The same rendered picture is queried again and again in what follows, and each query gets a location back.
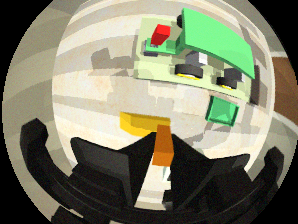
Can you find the red-headed metal pin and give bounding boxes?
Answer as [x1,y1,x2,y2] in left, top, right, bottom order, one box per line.
[150,24,170,48]

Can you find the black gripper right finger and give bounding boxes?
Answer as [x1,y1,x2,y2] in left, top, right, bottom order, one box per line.
[169,133,250,210]

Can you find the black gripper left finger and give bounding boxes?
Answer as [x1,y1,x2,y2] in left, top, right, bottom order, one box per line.
[71,132,156,206]

